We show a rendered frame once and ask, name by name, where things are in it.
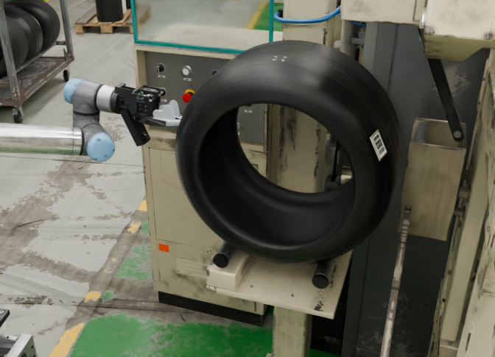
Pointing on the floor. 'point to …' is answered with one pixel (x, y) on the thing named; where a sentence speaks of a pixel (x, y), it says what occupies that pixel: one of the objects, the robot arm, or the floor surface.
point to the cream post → (301, 146)
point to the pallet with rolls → (107, 10)
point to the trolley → (30, 47)
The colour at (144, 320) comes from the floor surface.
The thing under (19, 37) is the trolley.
